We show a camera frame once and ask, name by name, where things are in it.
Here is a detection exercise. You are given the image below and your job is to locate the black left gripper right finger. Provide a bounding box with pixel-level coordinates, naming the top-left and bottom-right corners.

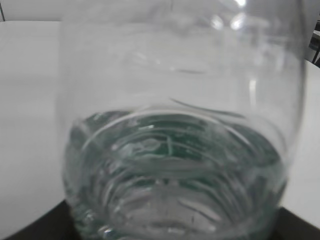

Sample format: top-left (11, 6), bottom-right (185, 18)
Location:
top-left (269, 207), bottom-right (320, 240)

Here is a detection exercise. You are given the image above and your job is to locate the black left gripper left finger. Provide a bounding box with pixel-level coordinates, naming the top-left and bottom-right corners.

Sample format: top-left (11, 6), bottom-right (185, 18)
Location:
top-left (7, 201), bottom-right (75, 240)

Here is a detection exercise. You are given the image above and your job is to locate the clear green-label water bottle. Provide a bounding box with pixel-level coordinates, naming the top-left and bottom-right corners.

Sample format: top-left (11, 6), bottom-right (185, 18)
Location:
top-left (57, 0), bottom-right (305, 240)

